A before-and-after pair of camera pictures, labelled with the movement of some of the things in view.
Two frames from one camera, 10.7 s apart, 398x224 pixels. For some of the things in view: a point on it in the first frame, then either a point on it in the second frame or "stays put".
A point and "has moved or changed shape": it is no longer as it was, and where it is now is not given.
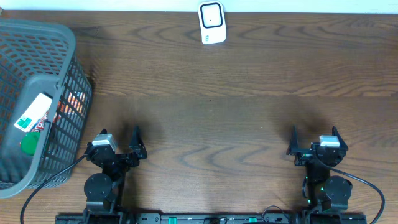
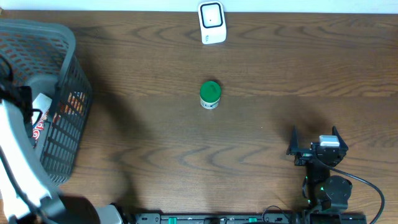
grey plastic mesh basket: [45, 104] stays put
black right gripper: [305, 154] stays put
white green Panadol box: [34, 112] stays put
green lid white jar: [30, 142] has moved or changed shape
